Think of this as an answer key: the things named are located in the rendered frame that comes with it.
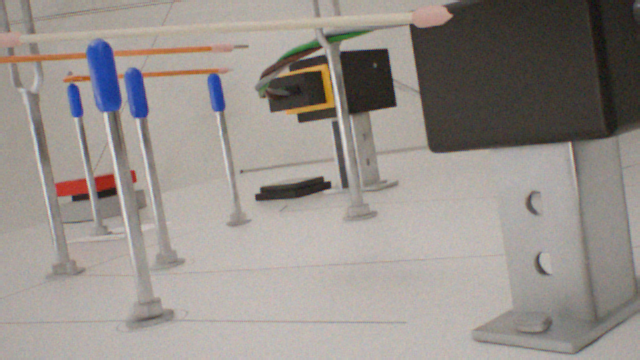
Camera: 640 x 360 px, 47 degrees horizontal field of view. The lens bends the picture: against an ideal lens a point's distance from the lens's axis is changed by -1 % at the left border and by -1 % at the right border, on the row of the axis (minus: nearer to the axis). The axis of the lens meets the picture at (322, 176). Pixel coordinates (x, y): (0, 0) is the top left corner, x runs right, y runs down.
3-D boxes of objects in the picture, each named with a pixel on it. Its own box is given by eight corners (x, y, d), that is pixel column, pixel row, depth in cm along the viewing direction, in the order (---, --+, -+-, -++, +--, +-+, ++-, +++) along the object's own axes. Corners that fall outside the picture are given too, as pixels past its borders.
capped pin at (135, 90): (145, 268, 32) (108, 71, 31) (176, 259, 33) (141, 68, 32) (159, 270, 31) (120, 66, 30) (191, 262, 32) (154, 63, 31)
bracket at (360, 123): (399, 183, 49) (387, 108, 48) (378, 190, 47) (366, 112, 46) (344, 188, 52) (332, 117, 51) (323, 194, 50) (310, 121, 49)
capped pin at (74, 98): (117, 231, 48) (86, 68, 47) (104, 236, 47) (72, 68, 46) (97, 234, 49) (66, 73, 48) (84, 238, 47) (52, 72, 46)
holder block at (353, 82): (397, 106, 50) (388, 47, 49) (348, 115, 45) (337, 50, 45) (348, 114, 52) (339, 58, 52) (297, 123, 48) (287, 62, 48)
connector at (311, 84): (351, 99, 47) (346, 67, 47) (306, 106, 43) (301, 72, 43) (314, 105, 49) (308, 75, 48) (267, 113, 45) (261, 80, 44)
